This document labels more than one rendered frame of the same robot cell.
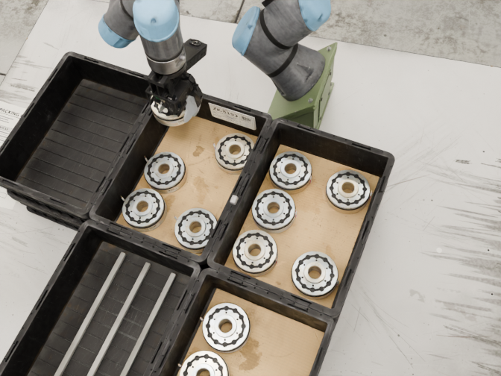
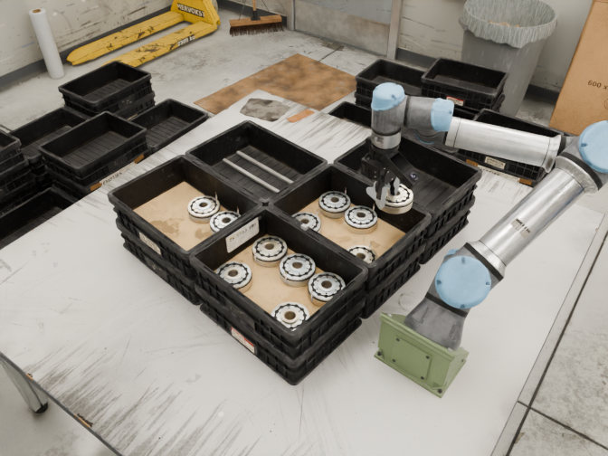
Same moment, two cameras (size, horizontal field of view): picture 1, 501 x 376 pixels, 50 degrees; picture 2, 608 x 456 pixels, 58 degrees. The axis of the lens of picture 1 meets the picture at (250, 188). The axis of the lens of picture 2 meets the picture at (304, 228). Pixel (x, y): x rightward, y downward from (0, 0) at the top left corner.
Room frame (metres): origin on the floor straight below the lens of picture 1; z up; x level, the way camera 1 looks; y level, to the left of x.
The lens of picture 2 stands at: (0.68, -1.12, 1.99)
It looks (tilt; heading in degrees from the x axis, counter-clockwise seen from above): 42 degrees down; 99
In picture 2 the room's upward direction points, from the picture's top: straight up
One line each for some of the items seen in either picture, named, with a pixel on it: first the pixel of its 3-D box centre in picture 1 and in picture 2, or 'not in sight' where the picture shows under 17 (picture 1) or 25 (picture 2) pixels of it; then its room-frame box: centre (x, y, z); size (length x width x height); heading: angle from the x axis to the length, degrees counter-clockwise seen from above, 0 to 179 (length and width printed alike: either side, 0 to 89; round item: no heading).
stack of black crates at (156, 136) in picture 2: not in sight; (166, 148); (-0.43, 1.23, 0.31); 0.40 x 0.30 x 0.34; 63
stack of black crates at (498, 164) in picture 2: not in sight; (499, 172); (1.30, 1.21, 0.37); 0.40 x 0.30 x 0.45; 153
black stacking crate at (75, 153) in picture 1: (84, 139); (404, 181); (0.79, 0.39, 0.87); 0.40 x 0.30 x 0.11; 146
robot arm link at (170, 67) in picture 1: (167, 54); (384, 135); (0.70, 0.10, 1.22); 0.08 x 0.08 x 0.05
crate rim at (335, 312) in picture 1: (303, 210); (277, 266); (0.45, -0.11, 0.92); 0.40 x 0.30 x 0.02; 146
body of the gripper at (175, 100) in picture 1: (170, 80); (382, 158); (0.70, 0.12, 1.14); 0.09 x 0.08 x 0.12; 144
